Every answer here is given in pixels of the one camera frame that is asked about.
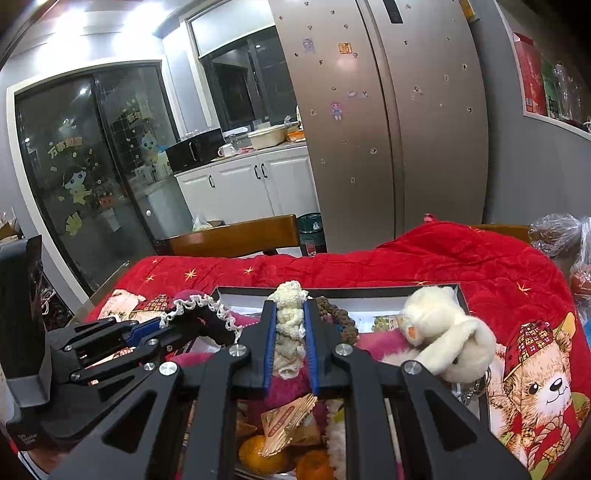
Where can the black white-lace scrunchie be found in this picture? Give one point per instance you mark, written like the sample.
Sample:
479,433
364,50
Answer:
207,307

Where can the clear plastic bag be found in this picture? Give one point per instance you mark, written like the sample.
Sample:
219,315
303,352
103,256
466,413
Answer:
554,233

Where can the wooden chair back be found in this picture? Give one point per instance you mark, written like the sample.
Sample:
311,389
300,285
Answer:
231,237

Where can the white fluffy plush toy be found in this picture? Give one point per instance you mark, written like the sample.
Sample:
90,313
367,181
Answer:
288,318

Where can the white wall shelf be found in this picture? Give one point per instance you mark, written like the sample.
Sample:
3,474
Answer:
554,122

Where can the glass sliding door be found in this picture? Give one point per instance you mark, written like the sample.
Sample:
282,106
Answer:
92,175

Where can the dark kitchen window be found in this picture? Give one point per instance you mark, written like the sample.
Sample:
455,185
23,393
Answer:
249,78

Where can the red bear printed blanket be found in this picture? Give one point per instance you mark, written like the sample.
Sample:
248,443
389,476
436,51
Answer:
461,258

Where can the black cardboard box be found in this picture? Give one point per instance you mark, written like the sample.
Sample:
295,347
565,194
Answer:
369,291

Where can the clear glass pitcher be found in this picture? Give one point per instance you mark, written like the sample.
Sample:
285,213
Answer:
569,94

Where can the red carton box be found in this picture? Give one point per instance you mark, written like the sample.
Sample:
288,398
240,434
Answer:
531,76

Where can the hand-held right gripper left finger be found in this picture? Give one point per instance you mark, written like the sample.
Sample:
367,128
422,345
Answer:
271,350

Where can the green carton box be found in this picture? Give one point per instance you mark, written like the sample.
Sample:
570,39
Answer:
551,90

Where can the silver double-door refrigerator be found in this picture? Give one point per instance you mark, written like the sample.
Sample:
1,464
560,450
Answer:
383,138

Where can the black microwave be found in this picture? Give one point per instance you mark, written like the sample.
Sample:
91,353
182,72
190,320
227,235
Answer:
196,150

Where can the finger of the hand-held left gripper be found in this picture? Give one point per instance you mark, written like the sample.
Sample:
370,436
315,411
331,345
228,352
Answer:
145,330
138,357

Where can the white mug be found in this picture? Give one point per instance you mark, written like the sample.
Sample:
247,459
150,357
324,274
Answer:
226,150

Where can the green trash bin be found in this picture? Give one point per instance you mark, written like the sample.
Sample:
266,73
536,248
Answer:
311,233

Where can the orange tangerine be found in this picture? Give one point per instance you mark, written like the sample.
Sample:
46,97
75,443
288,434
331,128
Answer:
256,454
316,466

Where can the beige plastic basin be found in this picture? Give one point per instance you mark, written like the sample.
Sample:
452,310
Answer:
268,137

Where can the white kitchen cabinet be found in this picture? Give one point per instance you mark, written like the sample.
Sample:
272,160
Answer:
249,184

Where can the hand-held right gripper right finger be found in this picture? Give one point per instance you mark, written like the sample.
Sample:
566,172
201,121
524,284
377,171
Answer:
313,350

